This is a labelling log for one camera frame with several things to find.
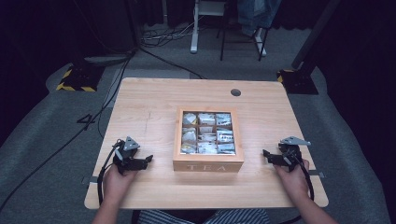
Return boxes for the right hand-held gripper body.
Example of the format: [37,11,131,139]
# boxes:
[277,135,312,173]

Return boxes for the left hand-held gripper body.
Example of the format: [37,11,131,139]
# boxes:
[112,135,142,175]

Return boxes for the white desk frame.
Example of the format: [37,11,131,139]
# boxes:
[190,0,268,58]

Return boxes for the bundle of floor cables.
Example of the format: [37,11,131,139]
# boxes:
[139,15,200,49]

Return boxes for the person's right hand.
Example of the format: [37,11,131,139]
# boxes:
[273,159,311,203]

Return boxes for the black yellow striped stand base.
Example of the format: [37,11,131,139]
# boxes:
[276,68,320,96]
[55,63,106,93]

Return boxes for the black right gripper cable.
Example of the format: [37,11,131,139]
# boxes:
[293,154,316,203]

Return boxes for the blue hanging cloth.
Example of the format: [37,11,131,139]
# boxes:
[237,0,283,37]

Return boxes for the group of tea bags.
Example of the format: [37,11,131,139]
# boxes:
[180,111,236,156]

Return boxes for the dark slanted stand pole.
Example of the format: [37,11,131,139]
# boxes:
[290,0,343,71]

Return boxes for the person's striped clothing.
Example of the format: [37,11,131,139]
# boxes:
[136,208,272,224]

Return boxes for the black chair frame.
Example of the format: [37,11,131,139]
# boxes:
[219,0,271,63]

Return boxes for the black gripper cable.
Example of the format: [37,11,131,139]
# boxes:
[293,154,316,203]
[96,139,123,207]

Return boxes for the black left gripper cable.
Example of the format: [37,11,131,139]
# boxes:
[96,139,123,207]

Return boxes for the wooden tea box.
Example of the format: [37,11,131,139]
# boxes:
[172,106,246,174]

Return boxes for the person's left hand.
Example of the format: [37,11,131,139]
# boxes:
[102,163,138,208]

